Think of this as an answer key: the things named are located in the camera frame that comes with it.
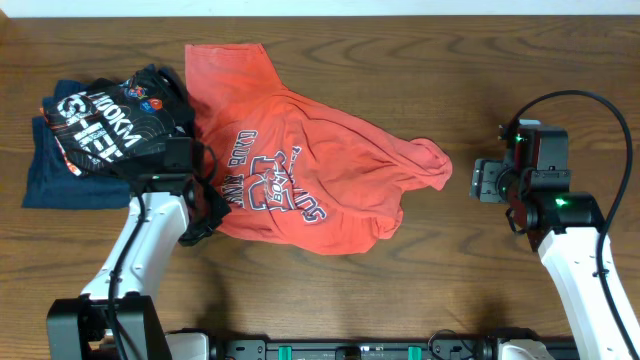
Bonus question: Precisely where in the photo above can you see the black graphic folded t-shirt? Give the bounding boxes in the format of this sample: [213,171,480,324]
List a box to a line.
[42,65,195,177]

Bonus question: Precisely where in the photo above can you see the orange printed t-shirt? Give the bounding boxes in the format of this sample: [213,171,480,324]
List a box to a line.
[185,44,453,255]

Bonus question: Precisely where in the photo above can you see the navy blue folded garment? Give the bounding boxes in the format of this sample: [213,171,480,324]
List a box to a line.
[21,78,197,210]

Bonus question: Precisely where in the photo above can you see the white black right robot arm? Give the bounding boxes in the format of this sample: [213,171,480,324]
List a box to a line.
[470,121,639,359]

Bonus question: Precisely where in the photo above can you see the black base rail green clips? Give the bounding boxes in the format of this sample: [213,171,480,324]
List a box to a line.
[169,327,581,360]

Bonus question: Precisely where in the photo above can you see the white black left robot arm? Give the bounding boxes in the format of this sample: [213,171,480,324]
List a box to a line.
[46,137,230,359]

